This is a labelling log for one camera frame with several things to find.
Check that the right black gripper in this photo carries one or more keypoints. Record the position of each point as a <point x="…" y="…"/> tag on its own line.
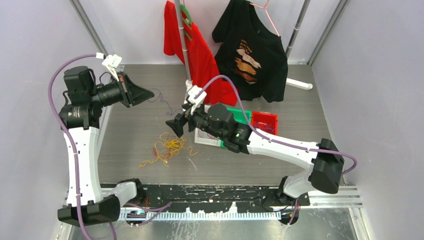
<point x="177" y="124"/>

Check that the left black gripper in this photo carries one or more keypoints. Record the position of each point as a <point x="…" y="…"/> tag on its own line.
<point x="131" y="93"/>

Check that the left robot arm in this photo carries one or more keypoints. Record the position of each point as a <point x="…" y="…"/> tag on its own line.
<point x="86" y="204"/>

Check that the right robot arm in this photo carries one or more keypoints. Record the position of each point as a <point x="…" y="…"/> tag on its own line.
<point x="321" y="162"/>

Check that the white plastic bin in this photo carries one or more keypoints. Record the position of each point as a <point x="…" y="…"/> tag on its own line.
<point x="201" y="137"/>

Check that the green plastic bin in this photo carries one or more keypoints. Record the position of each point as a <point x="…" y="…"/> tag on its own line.
<point x="240" y="116"/>

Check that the red t-shirt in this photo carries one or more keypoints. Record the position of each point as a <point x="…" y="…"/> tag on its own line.
<point x="201" y="61"/>

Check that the metal clothes rack pole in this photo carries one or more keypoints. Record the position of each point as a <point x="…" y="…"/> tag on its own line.
<point x="182" y="39"/>

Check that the red plastic bin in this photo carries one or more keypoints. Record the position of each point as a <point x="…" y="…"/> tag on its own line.
<point x="264" y="121"/>

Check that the green clothes hanger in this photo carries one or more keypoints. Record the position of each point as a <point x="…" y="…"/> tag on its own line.
<point x="187" y="22"/>

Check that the black printed t-shirt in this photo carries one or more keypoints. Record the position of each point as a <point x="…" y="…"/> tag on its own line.
<point x="249" y="54"/>

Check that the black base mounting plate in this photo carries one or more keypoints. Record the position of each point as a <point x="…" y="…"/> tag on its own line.
<point x="213" y="198"/>

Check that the pink clothes hanger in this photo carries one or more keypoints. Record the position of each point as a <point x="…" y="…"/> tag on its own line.
<point x="265" y="8"/>

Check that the right metal rack pole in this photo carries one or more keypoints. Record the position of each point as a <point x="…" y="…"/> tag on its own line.
<point x="297" y="27"/>

